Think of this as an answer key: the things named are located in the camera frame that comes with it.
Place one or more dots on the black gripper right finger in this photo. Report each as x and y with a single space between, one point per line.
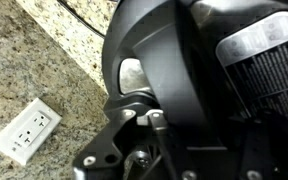
274 150

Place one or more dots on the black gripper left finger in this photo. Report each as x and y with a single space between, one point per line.
117 146

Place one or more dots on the black rice cooker lid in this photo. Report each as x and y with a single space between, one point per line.
184 66

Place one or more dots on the white wall outlet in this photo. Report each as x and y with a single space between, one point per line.
27 131

